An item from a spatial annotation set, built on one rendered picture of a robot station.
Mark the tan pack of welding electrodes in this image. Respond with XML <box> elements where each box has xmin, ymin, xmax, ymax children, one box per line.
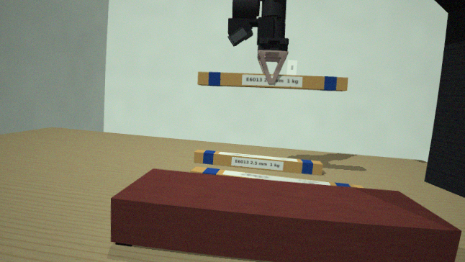
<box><xmin>198</xmin><ymin>72</ymin><xmax>348</xmax><ymax>91</ymax></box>
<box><xmin>194</xmin><ymin>150</ymin><xmax>323</xmax><ymax>175</ymax></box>

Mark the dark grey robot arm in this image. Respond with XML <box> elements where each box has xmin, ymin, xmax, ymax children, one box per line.
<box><xmin>228</xmin><ymin>0</ymin><xmax>286</xmax><ymax>47</ymax></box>

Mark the tan cardboard pack with blue bands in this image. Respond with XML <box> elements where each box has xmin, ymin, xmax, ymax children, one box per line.
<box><xmin>191</xmin><ymin>166</ymin><xmax>363</xmax><ymax>188</ymax></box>

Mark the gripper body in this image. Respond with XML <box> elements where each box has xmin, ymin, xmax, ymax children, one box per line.
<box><xmin>258</xmin><ymin>17</ymin><xmax>289</xmax><ymax>51</ymax></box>

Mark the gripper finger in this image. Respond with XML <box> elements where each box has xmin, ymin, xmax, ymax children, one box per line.
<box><xmin>257</xmin><ymin>56</ymin><xmax>280</xmax><ymax>73</ymax></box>
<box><xmin>258</xmin><ymin>50</ymin><xmax>289</xmax><ymax>84</ymax></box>

